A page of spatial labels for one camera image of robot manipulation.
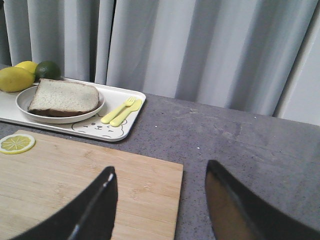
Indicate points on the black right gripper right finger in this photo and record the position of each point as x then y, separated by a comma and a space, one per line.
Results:
236, 213

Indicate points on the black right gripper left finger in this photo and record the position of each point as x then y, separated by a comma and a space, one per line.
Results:
89, 216

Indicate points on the bread slice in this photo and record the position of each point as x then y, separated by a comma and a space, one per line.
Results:
58, 98

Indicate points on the white round plate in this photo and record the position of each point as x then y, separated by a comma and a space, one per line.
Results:
24, 99

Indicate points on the wooden cutting board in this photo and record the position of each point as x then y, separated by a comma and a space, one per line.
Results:
37, 183

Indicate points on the yellow lemon slice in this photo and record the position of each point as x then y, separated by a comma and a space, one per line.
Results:
16, 143

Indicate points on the green lime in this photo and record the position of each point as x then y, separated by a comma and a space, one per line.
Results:
47, 70

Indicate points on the grey curtain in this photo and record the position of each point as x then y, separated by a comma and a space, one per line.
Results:
258, 56

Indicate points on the front yellow lemon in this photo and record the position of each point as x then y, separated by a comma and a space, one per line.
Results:
15, 79

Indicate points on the rear yellow lemon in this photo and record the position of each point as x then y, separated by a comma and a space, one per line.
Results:
27, 65

